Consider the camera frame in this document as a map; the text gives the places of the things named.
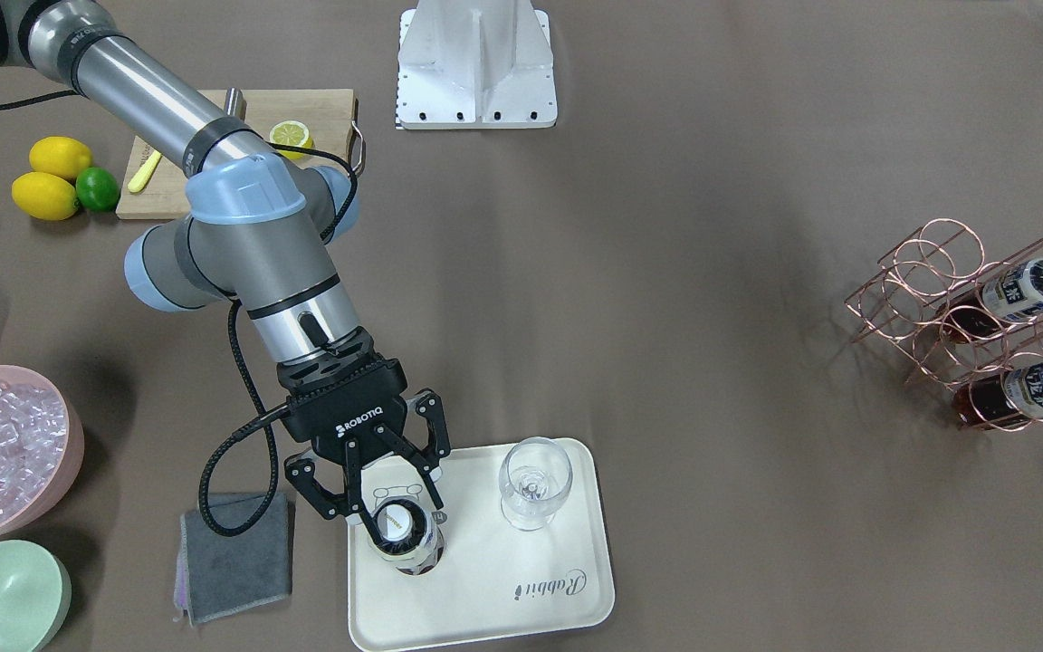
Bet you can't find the white rabbit serving tray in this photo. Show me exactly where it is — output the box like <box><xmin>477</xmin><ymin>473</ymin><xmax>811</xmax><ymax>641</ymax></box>
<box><xmin>348</xmin><ymin>437</ymin><xmax>616</xmax><ymax>651</ymax></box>

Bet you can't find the yellow lemon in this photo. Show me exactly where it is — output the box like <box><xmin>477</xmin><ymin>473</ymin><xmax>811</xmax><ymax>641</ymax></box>
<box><xmin>11</xmin><ymin>172</ymin><xmax>81</xmax><ymax>222</ymax></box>
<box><xmin>28</xmin><ymin>136</ymin><xmax>92</xmax><ymax>183</ymax></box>

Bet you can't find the copper wire bottle basket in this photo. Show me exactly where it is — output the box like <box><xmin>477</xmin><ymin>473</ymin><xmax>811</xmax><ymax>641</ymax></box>
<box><xmin>845</xmin><ymin>218</ymin><xmax>1043</xmax><ymax>432</ymax></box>

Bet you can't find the clear wine glass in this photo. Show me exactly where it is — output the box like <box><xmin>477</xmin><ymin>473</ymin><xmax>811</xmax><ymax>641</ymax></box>
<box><xmin>498</xmin><ymin>436</ymin><xmax>574</xmax><ymax>532</ymax></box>

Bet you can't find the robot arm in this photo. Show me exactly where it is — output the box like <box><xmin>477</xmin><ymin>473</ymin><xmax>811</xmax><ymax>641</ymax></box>
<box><xmin>0</xmin><ymin>1</ymin><xmax>452</xmax><ymax>557</ymax></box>

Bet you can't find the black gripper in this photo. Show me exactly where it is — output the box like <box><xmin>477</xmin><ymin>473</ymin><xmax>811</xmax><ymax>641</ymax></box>
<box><xmin>277</xmin><ymin>331</ymin><xmax>452</xmax><ymax>546</ymax></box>

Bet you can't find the pink bowl of ice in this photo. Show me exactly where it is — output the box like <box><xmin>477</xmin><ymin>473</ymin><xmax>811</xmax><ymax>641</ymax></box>
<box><xmin>0</xmin><ymin>366</ymin><xmax>84</xmax><ymax>535</ymax></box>

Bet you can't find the yellow lemon lower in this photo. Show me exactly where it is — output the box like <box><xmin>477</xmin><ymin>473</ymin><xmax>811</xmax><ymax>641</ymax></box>
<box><xmin>11</xmin><ymin>172</ymin><xmax>81</xmax><ymax>222</ymax></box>

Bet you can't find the folded grey cloth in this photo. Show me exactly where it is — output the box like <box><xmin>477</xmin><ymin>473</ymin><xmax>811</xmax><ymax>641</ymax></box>
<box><xmin>174</xmin><ymin>493</ymin><xmax>292</xmax><ymax>627</ymax></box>

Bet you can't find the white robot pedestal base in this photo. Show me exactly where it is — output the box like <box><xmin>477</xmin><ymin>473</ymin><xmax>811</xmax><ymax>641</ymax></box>
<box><xmin>395</xmin><ymin>1</ymin><xmax>559</xmax><ymax>129</ymax></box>

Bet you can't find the tea bottle white cap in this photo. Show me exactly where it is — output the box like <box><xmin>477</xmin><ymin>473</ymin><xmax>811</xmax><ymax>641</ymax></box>
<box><xmin>938</xmin><ymin>257</ymin><xmax>1043</xmax><ymax>342</ymax></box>

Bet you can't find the yellow lemon upper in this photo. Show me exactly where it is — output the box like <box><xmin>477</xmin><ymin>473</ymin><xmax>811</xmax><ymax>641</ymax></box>
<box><xmin>28</xmin><ymin>136</ymin><xmax>92</xmax><ymax>183</ymax></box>

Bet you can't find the yellow plastic knife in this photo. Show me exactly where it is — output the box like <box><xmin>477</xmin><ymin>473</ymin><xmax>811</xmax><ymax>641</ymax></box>
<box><xmin>127</xmin><ymin>149</ymin><xmax>162</xmax><ymax>195</ymax></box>

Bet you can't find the mint green bowl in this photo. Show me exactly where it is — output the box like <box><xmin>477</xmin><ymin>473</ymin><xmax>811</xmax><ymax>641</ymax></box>
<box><xmin>0</xmin><ymin>540</ymin><xmax>73</xmax><ymax>651</ymax></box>

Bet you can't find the half lemon slice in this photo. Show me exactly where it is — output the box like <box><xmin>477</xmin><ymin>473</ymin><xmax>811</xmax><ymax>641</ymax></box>
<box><xmin>268</xmin><ymin>120</ymin><xmax>314</xmax><ymax>160</ymax></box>

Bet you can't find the green lime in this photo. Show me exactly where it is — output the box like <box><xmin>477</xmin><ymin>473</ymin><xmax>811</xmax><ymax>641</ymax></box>
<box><xmin>75</xmin><ymin>167</ymin><xmax>121</xmax><ymax>212</ymax></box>

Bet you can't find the steel muddler black tip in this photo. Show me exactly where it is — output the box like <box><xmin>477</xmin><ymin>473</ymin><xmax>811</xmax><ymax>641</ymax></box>
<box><xmin>223</xmin><ymin>87</ymin><xmax>247</xmax><ymax>120</ymax></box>

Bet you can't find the bamboo cutting board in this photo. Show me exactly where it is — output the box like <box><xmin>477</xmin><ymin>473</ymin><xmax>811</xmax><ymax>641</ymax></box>
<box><xmin>116</xmin><ymin>88</ymin><xmax>357</xmax><ymax>220</ymax></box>

